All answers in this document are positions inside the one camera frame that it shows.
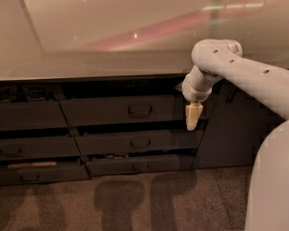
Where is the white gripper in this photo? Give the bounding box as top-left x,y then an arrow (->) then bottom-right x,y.
175,75 -> 212,131

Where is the dark drawer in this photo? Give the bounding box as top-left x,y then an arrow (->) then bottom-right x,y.
0,101 -> 67,131
60,93 -> 218,127
86,154 -> 194,176
0,137 -> 80,161
75,129 -> 203,155
0,165 -> 90,186

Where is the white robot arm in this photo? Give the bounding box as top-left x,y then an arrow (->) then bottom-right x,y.
181,39 -> 289,231

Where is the dark cabinet door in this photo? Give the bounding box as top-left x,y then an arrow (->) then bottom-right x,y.
193,81 -> 283,168

